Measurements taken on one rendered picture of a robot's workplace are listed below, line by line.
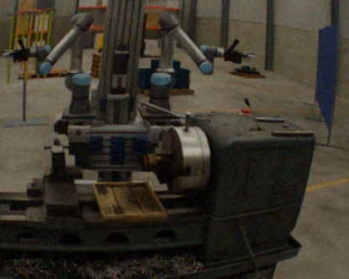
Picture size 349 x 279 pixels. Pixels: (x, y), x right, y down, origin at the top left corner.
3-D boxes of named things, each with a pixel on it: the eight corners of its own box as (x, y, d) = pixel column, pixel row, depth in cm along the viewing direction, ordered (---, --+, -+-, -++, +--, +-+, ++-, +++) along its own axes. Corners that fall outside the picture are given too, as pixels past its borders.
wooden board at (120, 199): (146, 188, 204) (147, 180, 203) (167, 220, 171) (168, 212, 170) (91, 189, 194) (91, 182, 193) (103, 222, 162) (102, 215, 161)
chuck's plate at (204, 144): (182, 170, 207) (191, 115, 193) (203, 205, 181) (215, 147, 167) (175, 171, 206) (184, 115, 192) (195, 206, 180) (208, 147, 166)
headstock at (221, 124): (269, 172, 237) (277, 112, 225) (307, 202, 194) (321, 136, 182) (181, 179, 218) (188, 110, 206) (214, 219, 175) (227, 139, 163)
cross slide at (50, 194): (71, 174, 194) (71, 167, 192) (79, 213, 155) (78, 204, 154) (44, 175, 188) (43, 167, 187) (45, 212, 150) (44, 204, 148)
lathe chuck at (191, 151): (175, 171, 206) (184, 115, 192) (195, 206, 180) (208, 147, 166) (159, 172, 203) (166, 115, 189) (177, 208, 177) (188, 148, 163)
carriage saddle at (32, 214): (75, 184, 196) (74, 174, 195) (86, 228, 154) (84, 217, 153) (27, 184, 187) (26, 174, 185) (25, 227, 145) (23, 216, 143)
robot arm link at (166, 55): (151, 92, 242) (159, 12, 226) (156, 88, 256) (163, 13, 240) (171, 94, 241) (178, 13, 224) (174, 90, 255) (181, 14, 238)
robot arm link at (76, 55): (69, 94, 226) (76, 12, 209) (63, 90, 237) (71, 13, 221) (86, 92, 232) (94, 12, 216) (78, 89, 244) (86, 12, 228)
